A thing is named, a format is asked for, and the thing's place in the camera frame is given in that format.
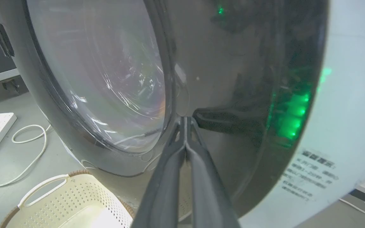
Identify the white warning label sticker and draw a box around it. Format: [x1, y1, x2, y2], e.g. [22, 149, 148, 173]
[279, 149, 340, 203]

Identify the white washing machine body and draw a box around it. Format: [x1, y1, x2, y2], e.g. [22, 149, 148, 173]
[237, 0, 365, 228]

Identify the round washing machine door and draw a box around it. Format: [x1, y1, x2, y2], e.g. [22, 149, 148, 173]
[0, 0, 329, 218]

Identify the cream perforated laundry basket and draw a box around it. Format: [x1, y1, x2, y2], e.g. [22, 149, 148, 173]
[0, 170, 192, 228]

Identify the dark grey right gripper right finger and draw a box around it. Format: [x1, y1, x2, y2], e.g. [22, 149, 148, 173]
[186, 117, 240, 228]

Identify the white power cable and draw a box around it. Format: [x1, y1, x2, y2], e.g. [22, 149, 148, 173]
[0, 124, 52, 188]

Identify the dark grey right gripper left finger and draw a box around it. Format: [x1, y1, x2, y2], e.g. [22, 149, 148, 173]
[131, 117, 187, 228]

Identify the thin white floor cable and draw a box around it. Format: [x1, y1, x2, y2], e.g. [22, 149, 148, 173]
[338, 198, 365, 221]

